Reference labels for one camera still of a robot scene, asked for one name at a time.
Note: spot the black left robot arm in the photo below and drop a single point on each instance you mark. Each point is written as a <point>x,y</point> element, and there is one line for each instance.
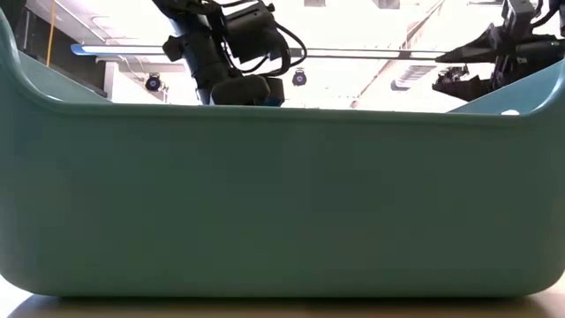
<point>185,9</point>

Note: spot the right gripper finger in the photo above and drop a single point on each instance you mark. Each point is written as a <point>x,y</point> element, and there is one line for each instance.
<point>476,52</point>
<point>459,86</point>

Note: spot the round black spotlight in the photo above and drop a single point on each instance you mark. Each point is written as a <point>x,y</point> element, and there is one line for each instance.
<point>299,78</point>
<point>153,82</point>

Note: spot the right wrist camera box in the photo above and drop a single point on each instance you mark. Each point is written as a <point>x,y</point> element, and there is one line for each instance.
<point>516,17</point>

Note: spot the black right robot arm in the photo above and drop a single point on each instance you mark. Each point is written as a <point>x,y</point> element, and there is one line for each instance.
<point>562,17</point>

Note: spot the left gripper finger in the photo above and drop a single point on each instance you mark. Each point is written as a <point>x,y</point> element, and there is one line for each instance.
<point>240,90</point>
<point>276,90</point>

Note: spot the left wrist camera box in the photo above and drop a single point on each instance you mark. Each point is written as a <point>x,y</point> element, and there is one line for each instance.
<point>253,31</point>

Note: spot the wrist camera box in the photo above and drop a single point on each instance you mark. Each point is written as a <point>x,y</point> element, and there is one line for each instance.
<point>516,17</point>
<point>253,31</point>

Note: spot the long linear ceiling lamp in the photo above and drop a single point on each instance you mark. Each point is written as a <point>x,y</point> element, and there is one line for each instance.
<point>132,49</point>

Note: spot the grey ceiling fixture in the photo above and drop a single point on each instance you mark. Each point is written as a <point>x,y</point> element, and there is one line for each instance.
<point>386,3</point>
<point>314,2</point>

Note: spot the ceiling air vent grille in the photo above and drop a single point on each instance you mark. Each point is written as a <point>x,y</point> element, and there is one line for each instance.
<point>412,76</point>

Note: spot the teal plastic bin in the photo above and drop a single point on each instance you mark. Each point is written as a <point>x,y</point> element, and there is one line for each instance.
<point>282,199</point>

